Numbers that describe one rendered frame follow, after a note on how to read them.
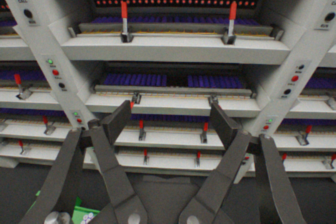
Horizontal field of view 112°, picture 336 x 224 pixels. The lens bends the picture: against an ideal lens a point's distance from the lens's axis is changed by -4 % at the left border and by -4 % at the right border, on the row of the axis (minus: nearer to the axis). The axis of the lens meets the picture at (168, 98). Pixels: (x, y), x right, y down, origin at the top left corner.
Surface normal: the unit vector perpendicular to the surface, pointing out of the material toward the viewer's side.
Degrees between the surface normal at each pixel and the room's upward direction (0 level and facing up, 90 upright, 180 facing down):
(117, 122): 90
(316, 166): 17
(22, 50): 107
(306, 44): 90
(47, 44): 90
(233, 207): 0
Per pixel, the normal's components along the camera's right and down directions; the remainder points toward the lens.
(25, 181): 0.01, -0.84
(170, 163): 0.00, -0.65
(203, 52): -0.04, 0.76
